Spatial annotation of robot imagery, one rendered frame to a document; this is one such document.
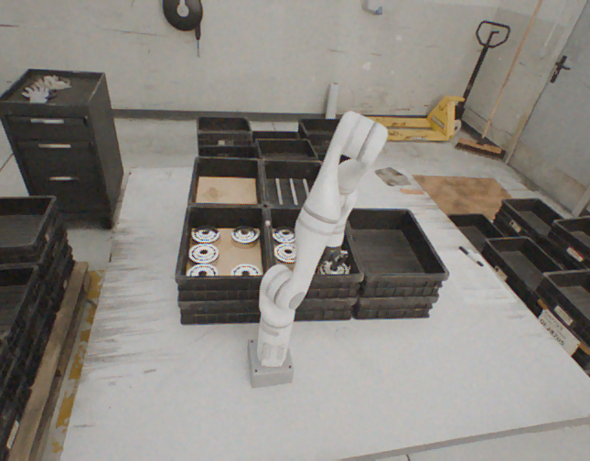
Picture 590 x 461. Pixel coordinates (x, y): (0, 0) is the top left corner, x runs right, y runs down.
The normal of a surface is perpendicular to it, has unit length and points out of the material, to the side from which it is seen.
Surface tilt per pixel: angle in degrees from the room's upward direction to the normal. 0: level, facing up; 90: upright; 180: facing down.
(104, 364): 0
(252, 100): 90
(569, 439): 0
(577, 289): 0
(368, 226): 90
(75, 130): 90
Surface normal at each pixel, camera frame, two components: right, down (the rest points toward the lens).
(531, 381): 0.10, -0.79
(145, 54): 0.21, 0.61
